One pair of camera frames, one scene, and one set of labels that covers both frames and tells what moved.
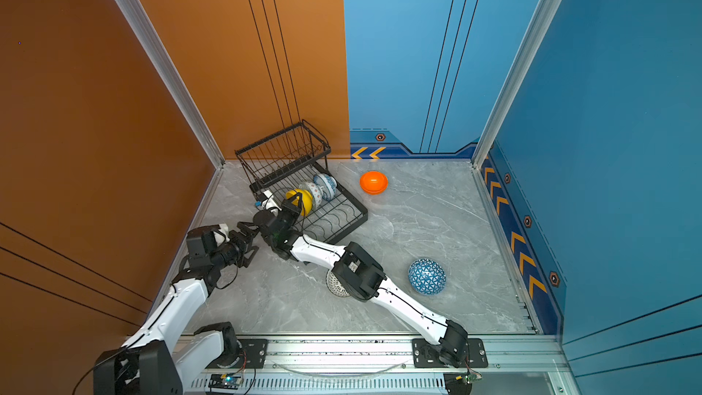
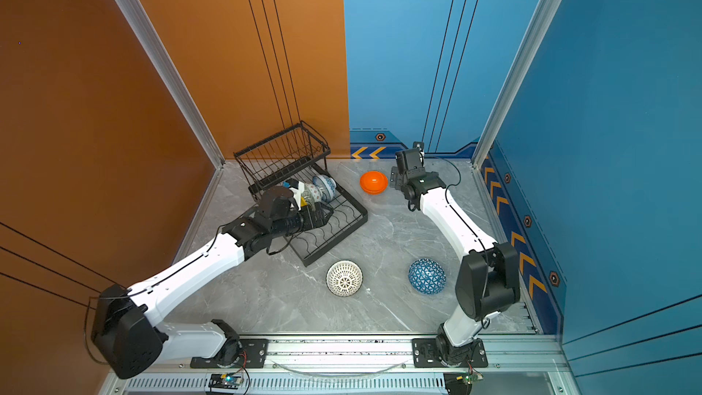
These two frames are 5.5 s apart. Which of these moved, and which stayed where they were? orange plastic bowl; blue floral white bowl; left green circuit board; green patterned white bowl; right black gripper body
Moved: right black gripper body
Stayed: blue floral white bowl; left green circuit board; orange plastic bowl; green patterned white bowl
